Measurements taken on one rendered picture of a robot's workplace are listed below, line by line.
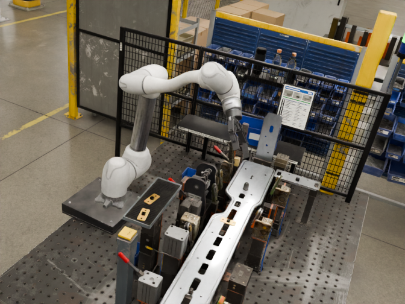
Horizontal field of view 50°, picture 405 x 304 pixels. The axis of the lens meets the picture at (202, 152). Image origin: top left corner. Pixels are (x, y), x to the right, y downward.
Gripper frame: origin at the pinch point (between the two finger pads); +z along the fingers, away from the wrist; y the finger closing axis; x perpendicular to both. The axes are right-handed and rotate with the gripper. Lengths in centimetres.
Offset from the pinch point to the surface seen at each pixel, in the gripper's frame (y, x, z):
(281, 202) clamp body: -72, -4, 10
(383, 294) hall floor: -202, 28, 70
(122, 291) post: 2, -70, 49
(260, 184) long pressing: -69, -13, -3
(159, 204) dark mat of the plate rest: 1.1, -45.0, 13.5
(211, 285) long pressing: -3, -27, 54
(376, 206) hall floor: -289, 40, -12
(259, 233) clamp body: -44, -13, 30
